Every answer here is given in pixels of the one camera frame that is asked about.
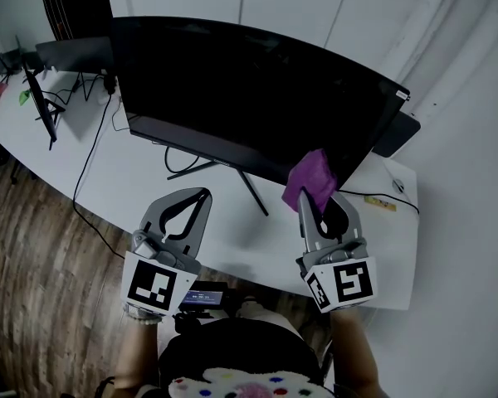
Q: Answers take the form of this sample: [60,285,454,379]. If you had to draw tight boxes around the person's right leg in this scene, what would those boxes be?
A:
[236,296,304,339]

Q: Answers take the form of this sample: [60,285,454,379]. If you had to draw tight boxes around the yellow label strip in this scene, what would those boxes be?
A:
[364,195,398,212]

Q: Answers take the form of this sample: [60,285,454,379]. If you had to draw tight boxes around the person's right forearm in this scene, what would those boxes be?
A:
[330,304,378,398]

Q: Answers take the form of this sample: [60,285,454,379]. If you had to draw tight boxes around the thin black monitor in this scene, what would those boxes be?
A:
[15,35,67,152]

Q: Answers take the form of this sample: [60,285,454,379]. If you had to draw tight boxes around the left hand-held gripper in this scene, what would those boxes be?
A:
[120,186,214,318]

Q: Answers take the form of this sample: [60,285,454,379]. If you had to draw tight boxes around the large curved black monitor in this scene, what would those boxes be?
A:
[110,15,412,217]

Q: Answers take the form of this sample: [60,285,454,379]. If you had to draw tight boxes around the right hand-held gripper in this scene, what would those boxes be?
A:
[294,186,378,315]

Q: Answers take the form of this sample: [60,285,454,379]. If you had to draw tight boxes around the white spotted plush patch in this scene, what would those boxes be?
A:
[168,366,325,398]

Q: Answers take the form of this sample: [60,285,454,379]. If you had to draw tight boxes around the dark window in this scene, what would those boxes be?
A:
[37,0,113,41]

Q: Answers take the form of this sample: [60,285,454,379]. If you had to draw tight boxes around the purple cloth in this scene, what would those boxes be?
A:
[281,148,338,215]

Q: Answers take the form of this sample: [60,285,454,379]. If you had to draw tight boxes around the long black power cable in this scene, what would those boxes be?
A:
[72,93,126,260]

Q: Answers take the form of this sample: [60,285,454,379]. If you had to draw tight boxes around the black monitor on wire stand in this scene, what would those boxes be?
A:
[35,36,115,101]

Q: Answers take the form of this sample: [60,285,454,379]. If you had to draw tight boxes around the black chest device with screen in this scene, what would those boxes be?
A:
[173,280,232,321]

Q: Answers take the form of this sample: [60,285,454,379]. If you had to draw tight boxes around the white wall pipes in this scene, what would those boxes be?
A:
[393,0,482,115]

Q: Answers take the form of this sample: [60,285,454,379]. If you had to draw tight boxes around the looped black cable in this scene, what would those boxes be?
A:
[164,146,200,174]

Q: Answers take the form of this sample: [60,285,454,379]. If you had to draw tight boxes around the pale beaded bracelet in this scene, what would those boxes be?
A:
[124,304,164,328]

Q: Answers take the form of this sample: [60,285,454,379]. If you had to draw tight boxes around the person's black shirt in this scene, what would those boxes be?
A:
[157,317,329,398]

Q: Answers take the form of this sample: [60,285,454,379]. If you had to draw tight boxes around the thin black cable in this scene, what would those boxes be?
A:
[110,105,132,133]

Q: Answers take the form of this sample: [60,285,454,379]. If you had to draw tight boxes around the person's left forearm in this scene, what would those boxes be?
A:
[114,321,161,389]

